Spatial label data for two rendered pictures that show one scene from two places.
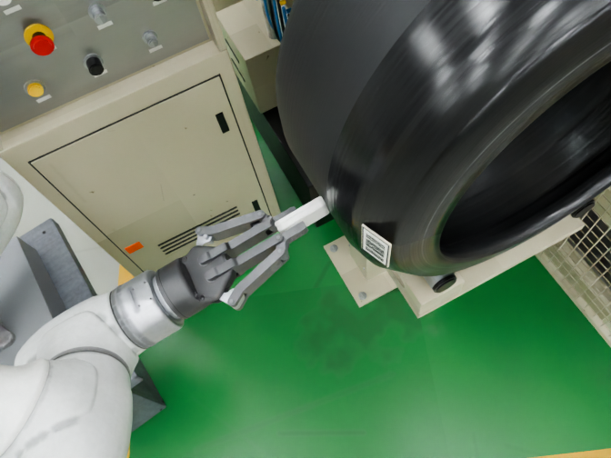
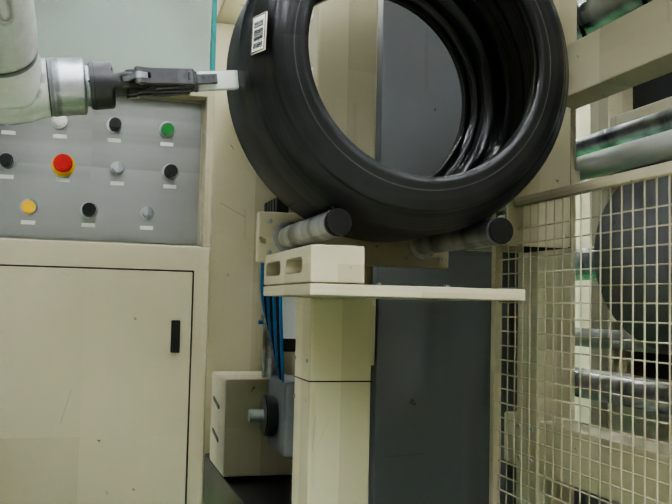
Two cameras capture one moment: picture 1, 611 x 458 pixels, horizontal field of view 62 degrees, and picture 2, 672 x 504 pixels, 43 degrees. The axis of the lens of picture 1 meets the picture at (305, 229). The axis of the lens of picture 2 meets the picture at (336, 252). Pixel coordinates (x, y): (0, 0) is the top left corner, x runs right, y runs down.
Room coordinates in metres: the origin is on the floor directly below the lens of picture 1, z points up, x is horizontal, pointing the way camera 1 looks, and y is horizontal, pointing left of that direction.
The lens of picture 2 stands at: (-1.05, -0.16, 0.77)
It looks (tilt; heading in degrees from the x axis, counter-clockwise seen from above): 4 degrees up; 358
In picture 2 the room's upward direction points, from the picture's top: 1 degrees clockwise
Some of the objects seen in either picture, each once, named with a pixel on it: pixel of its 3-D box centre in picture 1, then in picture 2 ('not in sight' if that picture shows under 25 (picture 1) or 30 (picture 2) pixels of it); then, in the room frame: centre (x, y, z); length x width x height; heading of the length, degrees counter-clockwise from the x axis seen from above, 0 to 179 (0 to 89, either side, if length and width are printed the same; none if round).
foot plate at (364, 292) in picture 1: (373, 258); not in sight; (0.71, -0.21, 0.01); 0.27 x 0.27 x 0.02; 14
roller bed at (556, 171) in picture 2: not in sight; (516, 181); (0.78, -0.61, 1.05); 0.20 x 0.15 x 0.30; 14
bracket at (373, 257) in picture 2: not in sight; (355, 241); (0.64, -0.25, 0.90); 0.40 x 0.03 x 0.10; 104
